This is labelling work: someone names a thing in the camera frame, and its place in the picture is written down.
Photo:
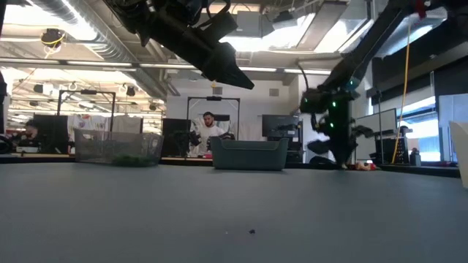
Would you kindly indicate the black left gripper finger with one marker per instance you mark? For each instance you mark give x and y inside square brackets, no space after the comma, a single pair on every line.
[219,75]
[228,60]

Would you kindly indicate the white toy mushroom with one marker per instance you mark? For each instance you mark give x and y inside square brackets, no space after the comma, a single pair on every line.
[362,166]

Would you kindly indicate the red toy chili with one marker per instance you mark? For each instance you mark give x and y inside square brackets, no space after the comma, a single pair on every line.
[371,166]

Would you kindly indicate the white plastic basket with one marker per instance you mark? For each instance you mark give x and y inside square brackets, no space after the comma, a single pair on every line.
[460,153]

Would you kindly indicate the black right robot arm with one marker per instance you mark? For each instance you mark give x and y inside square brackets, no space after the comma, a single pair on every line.
[365,44]

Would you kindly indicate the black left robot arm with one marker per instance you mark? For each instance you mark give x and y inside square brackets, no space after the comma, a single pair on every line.
[124,9]

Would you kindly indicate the grey ceiling air unit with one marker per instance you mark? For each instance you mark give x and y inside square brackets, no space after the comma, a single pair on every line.
[256,25]

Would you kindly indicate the black equipment rack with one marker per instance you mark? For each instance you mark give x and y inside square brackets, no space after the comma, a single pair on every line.
[389,146]

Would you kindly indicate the white board on stand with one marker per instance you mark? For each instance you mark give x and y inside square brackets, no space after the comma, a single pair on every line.
[382,122]

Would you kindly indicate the person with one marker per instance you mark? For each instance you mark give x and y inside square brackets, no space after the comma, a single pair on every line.
[208,131]
[29,133]

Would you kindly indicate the black computer monitor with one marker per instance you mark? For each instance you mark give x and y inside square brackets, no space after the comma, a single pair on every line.
[55,131]
[175,137]
[279,126]

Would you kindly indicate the dark water bottle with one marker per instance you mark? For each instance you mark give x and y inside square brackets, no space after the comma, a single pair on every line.
[415,158]

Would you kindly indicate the teal plastic basket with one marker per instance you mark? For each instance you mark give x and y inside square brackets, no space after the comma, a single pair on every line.
[248,155]

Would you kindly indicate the long ceiling light strip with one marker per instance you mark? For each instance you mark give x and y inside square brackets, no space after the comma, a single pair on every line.
[98,63]

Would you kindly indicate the dark grey translucent basket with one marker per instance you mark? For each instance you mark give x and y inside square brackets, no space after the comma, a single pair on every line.
[102,146]

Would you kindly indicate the black metal gantry frame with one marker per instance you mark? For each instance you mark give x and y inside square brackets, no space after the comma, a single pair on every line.
[214,98]
[87,92]

